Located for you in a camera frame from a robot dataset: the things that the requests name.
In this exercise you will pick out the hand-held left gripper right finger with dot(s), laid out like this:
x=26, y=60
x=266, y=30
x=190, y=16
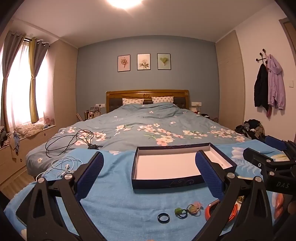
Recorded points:
x=208, y=171

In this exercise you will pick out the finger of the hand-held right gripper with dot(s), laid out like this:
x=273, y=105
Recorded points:
x=275, y=142
x=256, y=157

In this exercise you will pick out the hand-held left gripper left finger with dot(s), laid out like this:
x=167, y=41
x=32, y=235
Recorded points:
x=91, y=169

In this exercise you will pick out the orange watch band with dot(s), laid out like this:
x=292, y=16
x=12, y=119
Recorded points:
x=207, y=212

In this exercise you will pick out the dark blue shallow box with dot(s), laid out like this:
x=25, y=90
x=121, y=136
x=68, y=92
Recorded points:
x=166, y=166

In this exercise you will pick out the pile of dark clothes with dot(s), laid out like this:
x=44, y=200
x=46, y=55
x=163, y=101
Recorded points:
x=252, y=128

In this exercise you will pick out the nightstand clutter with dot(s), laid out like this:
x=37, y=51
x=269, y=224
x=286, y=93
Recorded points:
x=92, y=113

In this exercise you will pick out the black jacket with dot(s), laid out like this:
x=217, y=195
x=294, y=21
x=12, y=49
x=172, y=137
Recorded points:
x=261, y=88

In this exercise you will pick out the purple jacket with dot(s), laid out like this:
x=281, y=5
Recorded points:
x=276, y=85

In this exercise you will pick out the blue flower print blanket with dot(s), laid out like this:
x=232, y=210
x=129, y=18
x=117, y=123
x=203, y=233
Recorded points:
x=138, y=204

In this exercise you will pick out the window seat cabinet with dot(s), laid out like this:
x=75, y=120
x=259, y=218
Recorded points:
x=34, y=143

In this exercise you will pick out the small pink fan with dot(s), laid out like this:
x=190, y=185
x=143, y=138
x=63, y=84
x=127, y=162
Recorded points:
x=47, y=120

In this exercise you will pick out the grey blue floral duvet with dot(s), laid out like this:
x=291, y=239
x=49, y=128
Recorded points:
x=138, y=118

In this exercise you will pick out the crumpled light bedding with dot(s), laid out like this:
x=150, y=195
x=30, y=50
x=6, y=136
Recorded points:
x=29, y=129

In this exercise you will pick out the beige wardrobe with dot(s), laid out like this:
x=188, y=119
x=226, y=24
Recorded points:
x=231, y=81
x=66, y=88

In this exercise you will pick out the white patterned pillow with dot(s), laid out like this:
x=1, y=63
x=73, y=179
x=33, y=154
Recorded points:
x=133, y=101
x=163, y=99

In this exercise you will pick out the grey and yellow curtain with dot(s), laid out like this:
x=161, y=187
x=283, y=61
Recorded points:
x=9, y=46
x=34, y=104

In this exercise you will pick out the heap of clothes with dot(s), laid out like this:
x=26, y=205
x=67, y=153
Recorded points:
x=9, y=139

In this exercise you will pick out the wooden headboard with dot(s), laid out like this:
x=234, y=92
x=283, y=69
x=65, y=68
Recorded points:
x=148, y=92

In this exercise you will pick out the white sheer curtain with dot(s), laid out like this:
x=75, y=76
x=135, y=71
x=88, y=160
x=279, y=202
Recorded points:
x=18, y=88

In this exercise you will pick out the pink flower framed picture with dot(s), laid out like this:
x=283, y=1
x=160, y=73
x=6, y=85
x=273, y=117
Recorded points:
x=124, y=63

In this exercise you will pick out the wooden door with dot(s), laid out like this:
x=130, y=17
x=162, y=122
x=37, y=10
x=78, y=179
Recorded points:
x=289, y=30

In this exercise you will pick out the green leaf framed picture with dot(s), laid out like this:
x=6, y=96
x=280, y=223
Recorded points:
x=164, y=61

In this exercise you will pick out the white flower framed picture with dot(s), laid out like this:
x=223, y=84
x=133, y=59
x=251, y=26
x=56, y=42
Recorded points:
x=143, y=61

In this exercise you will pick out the ceiling lamp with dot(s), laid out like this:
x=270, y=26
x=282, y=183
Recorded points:
x=124, y=3

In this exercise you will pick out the white wall socket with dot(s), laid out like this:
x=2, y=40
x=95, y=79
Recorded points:
x=196, y=103
x=100, y=105

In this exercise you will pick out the wall coat rack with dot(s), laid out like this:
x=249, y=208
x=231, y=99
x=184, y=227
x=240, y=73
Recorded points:
x=263, y=55

